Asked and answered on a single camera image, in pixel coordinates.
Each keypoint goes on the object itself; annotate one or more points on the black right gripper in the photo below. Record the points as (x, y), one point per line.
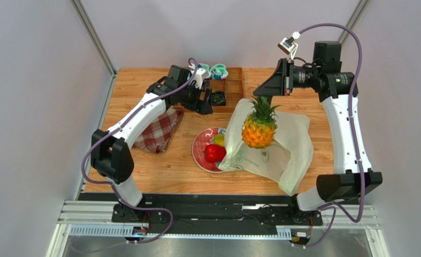
(286, 76)

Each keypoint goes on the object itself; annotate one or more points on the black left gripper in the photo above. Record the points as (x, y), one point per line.
(202, 107)

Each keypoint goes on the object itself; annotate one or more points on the yellow fake mango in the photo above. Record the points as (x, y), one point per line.
(219, 140)

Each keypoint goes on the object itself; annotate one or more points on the fake pineapple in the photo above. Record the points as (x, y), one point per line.
(260, 125)

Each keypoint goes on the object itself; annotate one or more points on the red fake bell pepper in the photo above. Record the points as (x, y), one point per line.
(214, 153)

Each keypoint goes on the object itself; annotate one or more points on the translucent white plastic bag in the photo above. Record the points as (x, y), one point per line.
(285, 161)

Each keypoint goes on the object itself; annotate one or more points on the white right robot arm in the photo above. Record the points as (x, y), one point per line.
(353, 176)

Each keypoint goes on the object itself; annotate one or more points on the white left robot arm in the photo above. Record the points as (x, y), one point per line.
(110, 152)

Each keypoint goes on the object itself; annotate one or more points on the wooden compartment tray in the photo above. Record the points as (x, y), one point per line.
(225, 93)

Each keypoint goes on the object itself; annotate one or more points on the teal white sock right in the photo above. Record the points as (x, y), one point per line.
(219, 72)

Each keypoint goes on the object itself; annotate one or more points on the teal white sock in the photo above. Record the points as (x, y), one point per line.
(199, 66)
(219, 72)

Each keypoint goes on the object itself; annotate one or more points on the teal white sock left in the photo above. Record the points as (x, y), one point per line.
(199, 66)

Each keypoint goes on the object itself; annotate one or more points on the red and teal plate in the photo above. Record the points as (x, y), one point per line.
(200, 142)

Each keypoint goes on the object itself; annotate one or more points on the red plaid cloth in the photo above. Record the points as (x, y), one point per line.
(156, 137)

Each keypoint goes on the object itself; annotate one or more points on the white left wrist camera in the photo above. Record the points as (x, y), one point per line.
(200, 75)

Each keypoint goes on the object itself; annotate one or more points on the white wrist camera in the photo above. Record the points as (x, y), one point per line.
(289, 45)
(200, 75)

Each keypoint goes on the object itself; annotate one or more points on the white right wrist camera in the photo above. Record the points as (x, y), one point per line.
(289, 45)

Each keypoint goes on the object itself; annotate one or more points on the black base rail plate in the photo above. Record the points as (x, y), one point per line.
(217, 213)

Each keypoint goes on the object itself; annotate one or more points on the aluminium frame post right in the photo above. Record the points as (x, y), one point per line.
(349, 14)

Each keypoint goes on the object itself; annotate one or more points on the aluminium frame post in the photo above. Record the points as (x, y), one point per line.
(349, 14)
(91, 31)

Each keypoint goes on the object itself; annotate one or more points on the aluminium frame post left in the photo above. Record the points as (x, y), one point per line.
(91, 31)

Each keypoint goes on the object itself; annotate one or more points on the white slotted cable duct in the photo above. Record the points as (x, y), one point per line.
(136, 232)

